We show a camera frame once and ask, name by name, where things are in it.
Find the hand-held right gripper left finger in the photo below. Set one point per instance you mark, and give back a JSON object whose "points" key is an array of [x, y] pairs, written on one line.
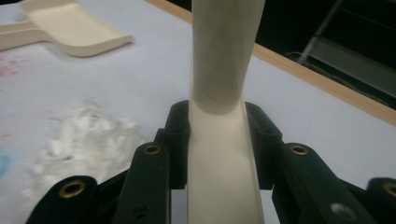
{"points": [[177, 146]]}

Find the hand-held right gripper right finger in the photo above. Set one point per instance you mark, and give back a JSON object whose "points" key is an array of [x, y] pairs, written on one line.
{"points": [[264, 146]]}

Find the cream hand brush grey bristles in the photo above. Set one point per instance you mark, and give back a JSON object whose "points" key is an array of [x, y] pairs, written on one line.
{"points": [[222, 93]]}

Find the pile of white paper scraps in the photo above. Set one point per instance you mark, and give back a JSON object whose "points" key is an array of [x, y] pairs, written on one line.
{"points": [[84, 140]]}

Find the dark metal shelf unit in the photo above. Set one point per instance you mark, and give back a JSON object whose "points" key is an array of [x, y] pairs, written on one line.
{"points": [[351, 59]]}

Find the cream plastic dustpan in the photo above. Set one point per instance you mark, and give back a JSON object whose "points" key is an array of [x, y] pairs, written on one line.
{"points": [[71, 28]]}

